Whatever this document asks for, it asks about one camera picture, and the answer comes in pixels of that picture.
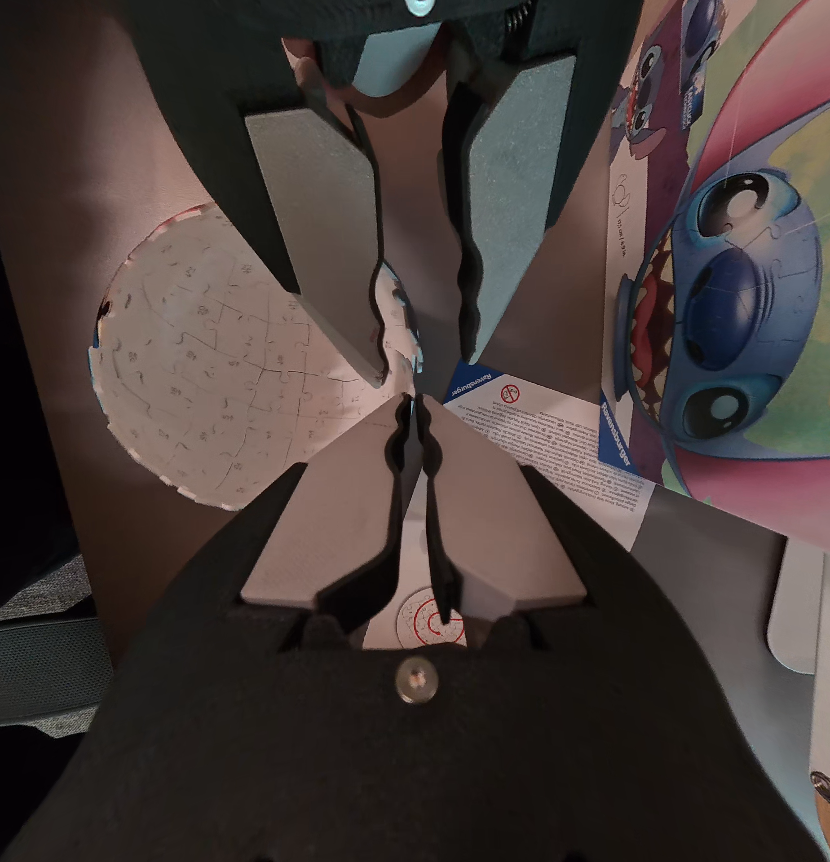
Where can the cartoon character puzzle box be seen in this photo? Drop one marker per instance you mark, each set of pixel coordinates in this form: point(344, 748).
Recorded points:
point(758, 458)

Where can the folded instruction leaflet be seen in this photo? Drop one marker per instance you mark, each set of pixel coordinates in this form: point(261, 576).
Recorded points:
point(556, 438)

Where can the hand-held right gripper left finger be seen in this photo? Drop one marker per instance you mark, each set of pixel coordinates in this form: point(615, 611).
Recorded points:
point(320, 539)

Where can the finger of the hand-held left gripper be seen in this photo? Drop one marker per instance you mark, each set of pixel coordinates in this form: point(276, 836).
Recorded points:
point(516, 188)
point(320, 222)

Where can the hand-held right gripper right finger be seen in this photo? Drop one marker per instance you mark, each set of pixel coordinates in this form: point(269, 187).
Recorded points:
point(509, 539)

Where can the white flat box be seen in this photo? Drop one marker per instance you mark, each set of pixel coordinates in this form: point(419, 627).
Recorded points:
point(802, 606)

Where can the blue puzzle ball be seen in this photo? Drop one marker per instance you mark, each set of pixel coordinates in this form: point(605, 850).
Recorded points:
point(206, 377)

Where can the dark grey fabric chair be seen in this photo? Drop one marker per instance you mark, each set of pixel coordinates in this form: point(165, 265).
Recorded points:
point(38, 667)

